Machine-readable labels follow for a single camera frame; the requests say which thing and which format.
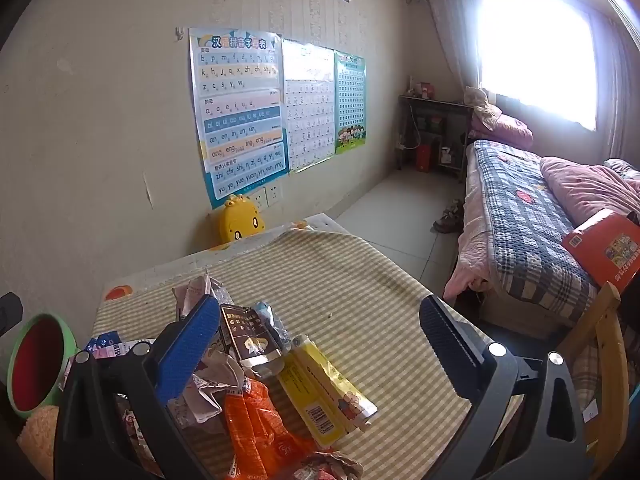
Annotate window curtain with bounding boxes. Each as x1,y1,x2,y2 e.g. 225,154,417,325
427,0,482,90

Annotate yellow duck stool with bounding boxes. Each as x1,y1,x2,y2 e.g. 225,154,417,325
208,194,266,250

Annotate pink pillow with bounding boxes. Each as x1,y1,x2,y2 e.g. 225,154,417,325
464,87,534,150

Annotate wooden chair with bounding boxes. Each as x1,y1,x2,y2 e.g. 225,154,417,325
556,282,630,479

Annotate orange snack wrapper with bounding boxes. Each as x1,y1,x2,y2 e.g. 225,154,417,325
224,378,316,479

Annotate pinyin wall poster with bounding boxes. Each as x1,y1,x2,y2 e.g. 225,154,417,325
189,28,290,209

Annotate green red trash bin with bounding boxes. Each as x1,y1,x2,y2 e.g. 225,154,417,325
6,313,78,419

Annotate dark brown cigarette box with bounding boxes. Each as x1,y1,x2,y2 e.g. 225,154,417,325
220,304,284,379

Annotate red cardboard box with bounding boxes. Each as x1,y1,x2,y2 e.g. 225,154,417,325
562,209,640,294

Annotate shoes on floor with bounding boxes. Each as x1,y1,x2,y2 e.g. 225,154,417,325
433,200,463,234

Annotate pink torn wrapper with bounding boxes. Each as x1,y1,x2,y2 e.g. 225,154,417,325
168,349,245,434

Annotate white chart poster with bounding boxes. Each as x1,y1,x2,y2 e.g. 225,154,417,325
282,39,335,172

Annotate dark metal shelf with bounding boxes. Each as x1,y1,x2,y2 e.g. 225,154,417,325
396,94,473,181

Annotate pink white carton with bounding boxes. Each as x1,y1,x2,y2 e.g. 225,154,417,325
172,274,233,320

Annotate wall power outlet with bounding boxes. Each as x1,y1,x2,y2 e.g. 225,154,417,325
250,181,282,211

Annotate green number chart poster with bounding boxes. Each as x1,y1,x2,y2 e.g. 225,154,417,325
334,51,367,154

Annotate bed with plaid quilt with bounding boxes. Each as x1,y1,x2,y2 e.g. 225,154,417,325
444,138,640,331

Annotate pink blanket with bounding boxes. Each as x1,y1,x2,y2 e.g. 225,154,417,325
539,157,639,226

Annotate yellow cardboard box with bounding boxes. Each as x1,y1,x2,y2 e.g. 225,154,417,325
278,335,378,450

